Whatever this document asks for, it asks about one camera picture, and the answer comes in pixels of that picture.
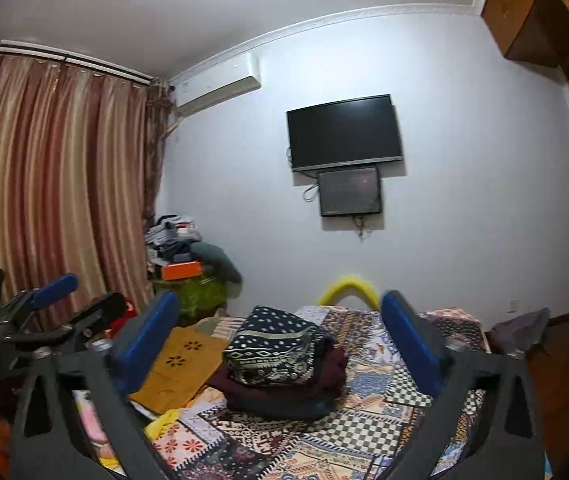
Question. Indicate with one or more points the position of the white wall socket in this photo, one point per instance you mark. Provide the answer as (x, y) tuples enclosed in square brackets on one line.
[(514, 306)]

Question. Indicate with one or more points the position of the green patterned cloth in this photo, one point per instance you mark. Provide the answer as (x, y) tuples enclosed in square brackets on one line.
[(199, 295)]

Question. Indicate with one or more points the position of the bamboo lap desk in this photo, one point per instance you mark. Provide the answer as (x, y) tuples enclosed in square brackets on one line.
[(184, 365)]

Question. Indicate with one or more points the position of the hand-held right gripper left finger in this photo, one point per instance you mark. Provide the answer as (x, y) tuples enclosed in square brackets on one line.
[(147, 340)]

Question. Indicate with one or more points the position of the red plush toy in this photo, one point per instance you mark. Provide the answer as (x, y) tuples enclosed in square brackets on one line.
[(132, 307)]

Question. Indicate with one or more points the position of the grey-green coat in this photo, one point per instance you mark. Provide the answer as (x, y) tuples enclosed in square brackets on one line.
[(217, 260)]

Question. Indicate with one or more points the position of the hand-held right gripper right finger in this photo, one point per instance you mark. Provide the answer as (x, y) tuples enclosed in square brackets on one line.
[(409, 340)]

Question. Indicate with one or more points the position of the small black wall monitor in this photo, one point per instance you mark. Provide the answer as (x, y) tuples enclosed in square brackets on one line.
[(349, 192)]

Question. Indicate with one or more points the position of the yellow cloth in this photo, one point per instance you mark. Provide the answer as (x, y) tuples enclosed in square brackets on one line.
[(164, 425)]

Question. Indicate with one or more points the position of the maroon folded garment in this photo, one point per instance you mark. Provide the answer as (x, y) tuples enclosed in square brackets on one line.
[(334, 365)]

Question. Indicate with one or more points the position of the black wall television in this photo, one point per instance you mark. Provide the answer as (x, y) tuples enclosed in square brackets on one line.
[(344, 130)]

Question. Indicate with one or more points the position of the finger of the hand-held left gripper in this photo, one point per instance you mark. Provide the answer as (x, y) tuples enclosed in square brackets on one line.
[(99, 305), (54, 287)]

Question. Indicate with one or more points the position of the pile of mixed clutter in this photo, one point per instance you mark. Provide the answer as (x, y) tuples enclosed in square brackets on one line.
[(169, 235)]

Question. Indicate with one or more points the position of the white air conditioner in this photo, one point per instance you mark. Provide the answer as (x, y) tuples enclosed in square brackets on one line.
[(214, 87)]

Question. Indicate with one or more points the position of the dark grey cloth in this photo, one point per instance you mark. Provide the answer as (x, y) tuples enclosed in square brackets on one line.
[(519, 330)]

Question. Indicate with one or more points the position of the navy patterned jacket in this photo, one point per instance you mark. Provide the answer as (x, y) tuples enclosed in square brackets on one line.
[(269, 345)]

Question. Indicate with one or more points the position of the orange box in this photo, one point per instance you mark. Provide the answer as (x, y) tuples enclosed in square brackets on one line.
[(182, 271)]

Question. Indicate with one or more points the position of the patchwork bedspread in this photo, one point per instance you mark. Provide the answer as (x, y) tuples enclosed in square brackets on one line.
[(364, 410)]

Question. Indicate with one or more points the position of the striped brown curtain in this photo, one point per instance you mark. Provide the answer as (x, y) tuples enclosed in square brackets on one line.
[(64, 185)]

